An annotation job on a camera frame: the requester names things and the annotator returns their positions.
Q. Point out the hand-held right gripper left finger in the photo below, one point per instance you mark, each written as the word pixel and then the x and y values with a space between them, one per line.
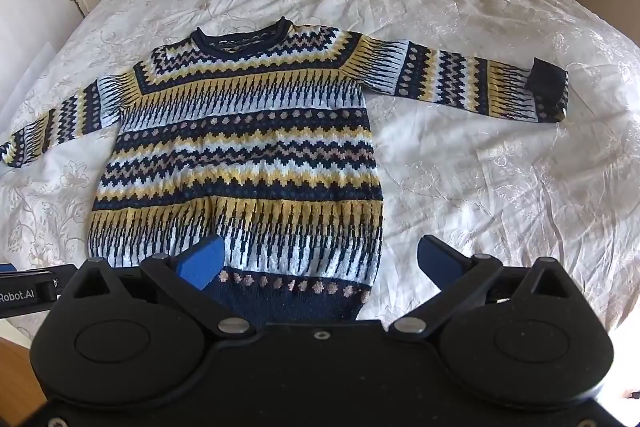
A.
pixel 202 263

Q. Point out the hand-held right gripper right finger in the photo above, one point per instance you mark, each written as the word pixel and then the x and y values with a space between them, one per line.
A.
pixel 439 257

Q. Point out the navy yellow patterned knit sweater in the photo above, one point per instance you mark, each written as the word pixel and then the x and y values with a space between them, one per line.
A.
pixel 240 147

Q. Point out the white embroidered bedspread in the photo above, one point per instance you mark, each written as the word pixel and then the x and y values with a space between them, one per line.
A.
pixel 450 187

